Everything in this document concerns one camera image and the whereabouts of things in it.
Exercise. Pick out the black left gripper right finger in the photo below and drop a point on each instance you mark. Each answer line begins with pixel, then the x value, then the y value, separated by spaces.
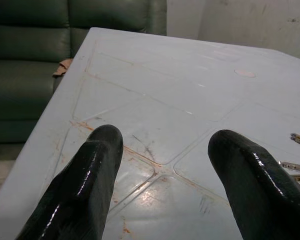
pixel 260 185

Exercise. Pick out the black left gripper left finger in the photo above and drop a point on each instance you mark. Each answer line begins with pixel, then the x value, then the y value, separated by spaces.
pixel 85 180

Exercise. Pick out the beige crumpled cloth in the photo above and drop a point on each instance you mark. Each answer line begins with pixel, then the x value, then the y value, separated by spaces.
pixel 62 67

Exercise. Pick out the dark green leather sofa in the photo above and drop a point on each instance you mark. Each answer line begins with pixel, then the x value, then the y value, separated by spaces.
pixel 27 70

